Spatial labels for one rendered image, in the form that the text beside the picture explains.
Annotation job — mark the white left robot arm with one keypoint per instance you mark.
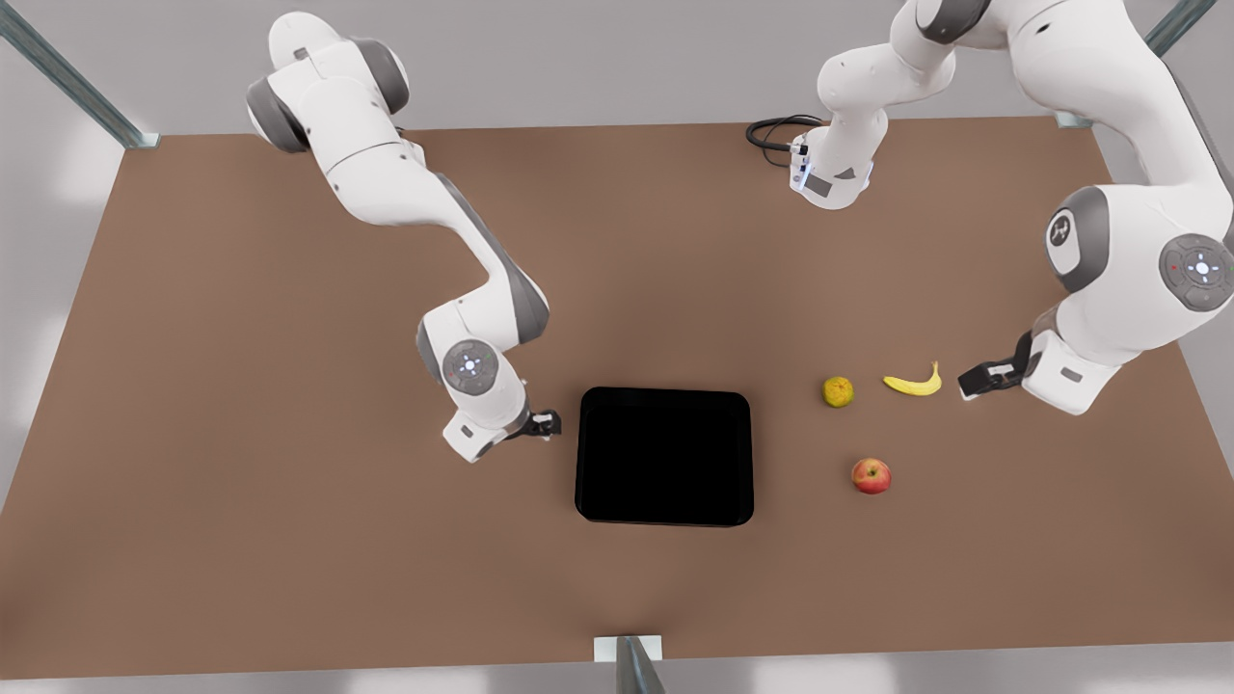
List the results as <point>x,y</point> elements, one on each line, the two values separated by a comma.
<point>1118,241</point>

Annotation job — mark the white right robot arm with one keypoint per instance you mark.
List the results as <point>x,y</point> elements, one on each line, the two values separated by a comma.
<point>386,183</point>

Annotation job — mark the yellow banana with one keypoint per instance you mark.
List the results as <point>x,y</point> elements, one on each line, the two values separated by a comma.
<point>914,384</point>

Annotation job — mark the black rectangular tray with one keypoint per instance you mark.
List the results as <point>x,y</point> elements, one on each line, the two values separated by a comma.
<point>664,456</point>

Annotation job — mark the yellow-green pear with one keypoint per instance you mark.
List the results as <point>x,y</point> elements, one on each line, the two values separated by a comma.
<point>838,391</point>

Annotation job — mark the red apple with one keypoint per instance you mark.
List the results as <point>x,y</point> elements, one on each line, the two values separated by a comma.
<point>871,476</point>

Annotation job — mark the silver frame post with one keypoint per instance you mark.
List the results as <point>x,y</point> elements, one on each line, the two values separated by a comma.
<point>631,665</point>
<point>1171,29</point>
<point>67,82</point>

